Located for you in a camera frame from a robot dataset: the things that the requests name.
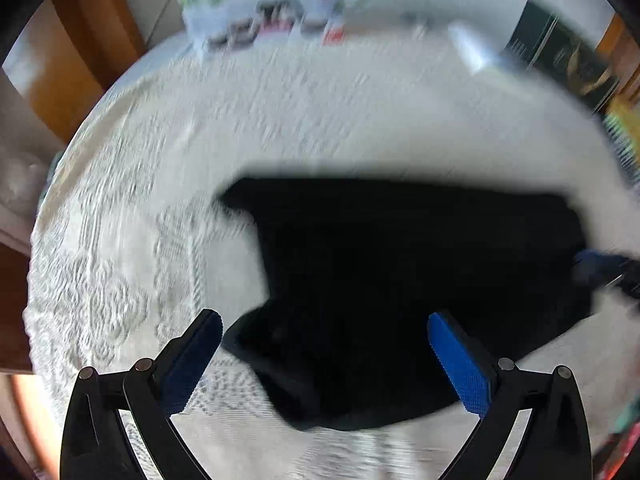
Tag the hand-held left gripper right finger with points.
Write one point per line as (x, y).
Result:
(460, 365)

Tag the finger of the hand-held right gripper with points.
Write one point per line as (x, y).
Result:
(597, 261)

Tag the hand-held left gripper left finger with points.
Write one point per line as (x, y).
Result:
(192, 360)

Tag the black printed t-shirt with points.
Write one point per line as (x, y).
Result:
(400, 260)

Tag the black white checkered garment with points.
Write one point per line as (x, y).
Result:
(626, 150)

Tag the dark green gift box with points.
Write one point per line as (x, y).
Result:
(550, 45)

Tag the pale curtain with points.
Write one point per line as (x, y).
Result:
(20, 185)

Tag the white lace tablecloth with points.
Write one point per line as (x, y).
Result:
(300, 110)

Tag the white tea set box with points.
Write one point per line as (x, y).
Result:
(225, 15)

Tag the wooden headboard frame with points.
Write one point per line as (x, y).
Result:
(75, 60)
(620, 40)

